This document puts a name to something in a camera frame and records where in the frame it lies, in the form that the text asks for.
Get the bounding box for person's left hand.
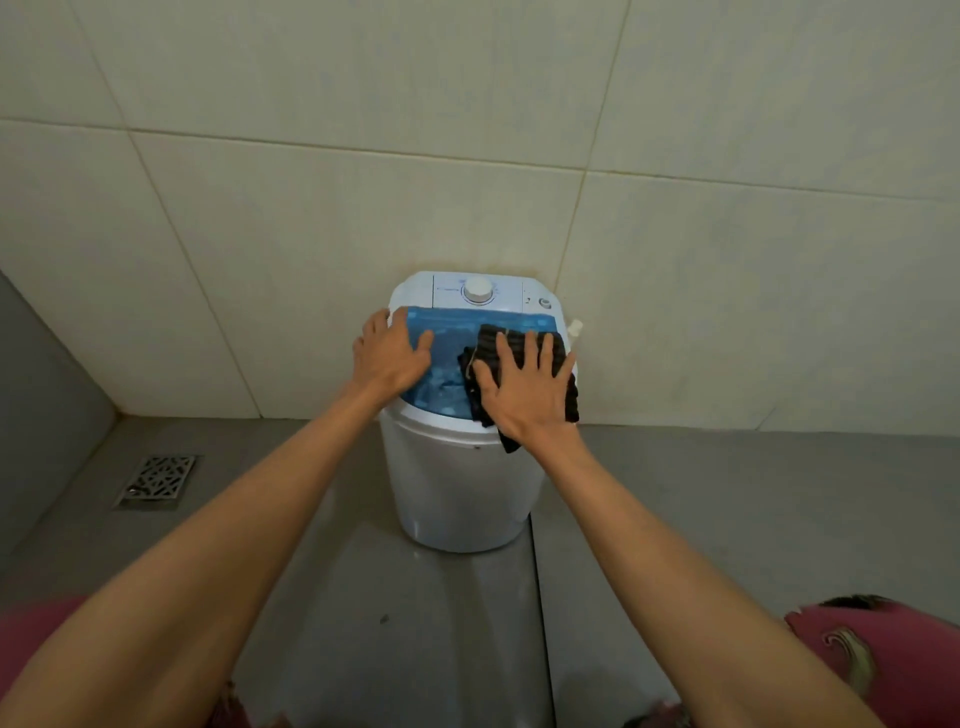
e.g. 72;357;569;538
350;305;435;410

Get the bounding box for person's right hand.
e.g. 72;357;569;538
472;331;579;454

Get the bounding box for black striped cleaning cloth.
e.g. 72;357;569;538
457;323;580;454

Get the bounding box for white mini washing machine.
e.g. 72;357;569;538
377;271;585;555

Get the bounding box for person's right forearm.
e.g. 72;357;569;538
528;431;886;728

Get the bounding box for person's left forearm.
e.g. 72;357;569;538
0;382;406;728

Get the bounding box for person's right foot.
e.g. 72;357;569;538
622;701;688;728

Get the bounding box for metal floor drain grate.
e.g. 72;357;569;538
113;454;200;511

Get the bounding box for red floral garment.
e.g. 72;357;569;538
0;596;960;728

